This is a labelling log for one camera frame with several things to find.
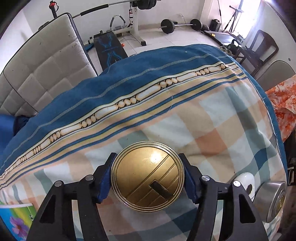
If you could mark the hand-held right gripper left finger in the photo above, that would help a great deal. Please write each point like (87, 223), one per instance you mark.
(104, 185)

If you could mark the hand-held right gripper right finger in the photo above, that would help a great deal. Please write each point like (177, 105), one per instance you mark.
(189, 185)

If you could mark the round gold tin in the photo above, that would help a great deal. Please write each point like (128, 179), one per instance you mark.
(143, 176)

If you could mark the cardboard box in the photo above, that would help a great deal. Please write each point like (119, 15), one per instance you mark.
(16, 222)

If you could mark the small white oval container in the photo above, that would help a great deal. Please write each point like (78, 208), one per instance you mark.
(245, 179)

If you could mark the round silver tin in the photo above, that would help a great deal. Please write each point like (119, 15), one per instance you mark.
(266, 199)

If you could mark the checkered tablecloth with blue border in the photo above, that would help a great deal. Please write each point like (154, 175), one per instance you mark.
(185, 104)

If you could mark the dark blue cloth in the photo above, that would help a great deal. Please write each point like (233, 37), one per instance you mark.
(22, 124)

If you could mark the orange floral cloth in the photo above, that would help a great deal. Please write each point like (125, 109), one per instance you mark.
(284, 104)

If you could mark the white quilted chair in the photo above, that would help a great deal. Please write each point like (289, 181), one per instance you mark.
(46, 69)

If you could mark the black weight bench blue pattern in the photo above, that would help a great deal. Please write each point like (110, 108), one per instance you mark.
(111, 49)

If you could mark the pair of white shoes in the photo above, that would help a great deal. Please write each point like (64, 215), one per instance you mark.
(225, 49)

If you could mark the grey chair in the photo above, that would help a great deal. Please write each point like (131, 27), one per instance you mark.
(277, 74)

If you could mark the black kettlebell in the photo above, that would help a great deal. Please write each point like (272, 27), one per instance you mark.
(233, 47)

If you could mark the treadmill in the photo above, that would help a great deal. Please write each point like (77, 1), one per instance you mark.
(222, 37)

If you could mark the dark wooden chair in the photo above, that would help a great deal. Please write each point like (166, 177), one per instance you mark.
(266, 46)

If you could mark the short barbell with black plates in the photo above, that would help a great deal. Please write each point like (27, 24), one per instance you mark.
(167, 26)

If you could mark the grey ab trainer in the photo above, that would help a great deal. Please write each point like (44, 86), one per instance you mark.
(118, 22)

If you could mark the white barbell rack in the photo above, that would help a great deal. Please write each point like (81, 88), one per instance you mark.
(134, 23)

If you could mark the black tripod stand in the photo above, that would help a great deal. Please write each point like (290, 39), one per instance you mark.
(232, 19)

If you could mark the long barbell with black plates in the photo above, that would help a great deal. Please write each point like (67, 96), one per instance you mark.
(148, 4)

